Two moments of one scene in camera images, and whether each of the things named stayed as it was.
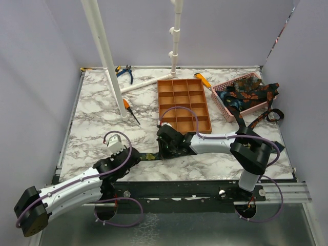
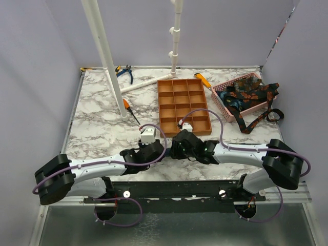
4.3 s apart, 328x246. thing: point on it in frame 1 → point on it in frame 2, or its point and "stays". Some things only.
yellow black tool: [83, 69] stays
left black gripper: [114, 156] → [142, 146]
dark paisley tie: [247, 83] stays
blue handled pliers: [127, 69] stays
